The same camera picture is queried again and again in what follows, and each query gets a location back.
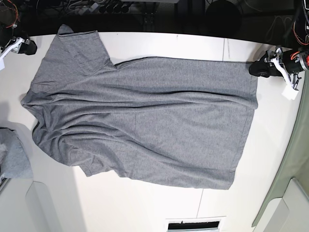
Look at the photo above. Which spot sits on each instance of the white bin at left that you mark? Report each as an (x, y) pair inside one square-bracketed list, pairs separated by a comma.
[(20, 212)]

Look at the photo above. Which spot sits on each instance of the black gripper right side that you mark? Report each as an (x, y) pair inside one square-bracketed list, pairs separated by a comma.
[(23, 46)]

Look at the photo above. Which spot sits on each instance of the white bin at right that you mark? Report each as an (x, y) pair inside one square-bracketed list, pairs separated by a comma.
[(289, 213)]

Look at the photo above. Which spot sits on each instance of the white bin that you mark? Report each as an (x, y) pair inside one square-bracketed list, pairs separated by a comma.
[(20, 212), (289, 213)]

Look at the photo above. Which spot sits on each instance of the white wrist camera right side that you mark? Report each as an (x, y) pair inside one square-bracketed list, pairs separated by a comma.
[(2, 66)]

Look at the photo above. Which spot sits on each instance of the white vent grille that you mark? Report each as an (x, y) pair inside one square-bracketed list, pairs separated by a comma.
[(204, 224)]

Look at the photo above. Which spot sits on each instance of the grey t-shirt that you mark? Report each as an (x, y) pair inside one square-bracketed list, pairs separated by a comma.
[(168, 121)]

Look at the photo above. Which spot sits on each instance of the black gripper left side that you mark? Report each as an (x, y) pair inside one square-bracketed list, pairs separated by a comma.
[(292, 61)]

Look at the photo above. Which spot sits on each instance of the grey cloth pile at left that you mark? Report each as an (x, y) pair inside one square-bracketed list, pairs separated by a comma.
[(14, 162)]

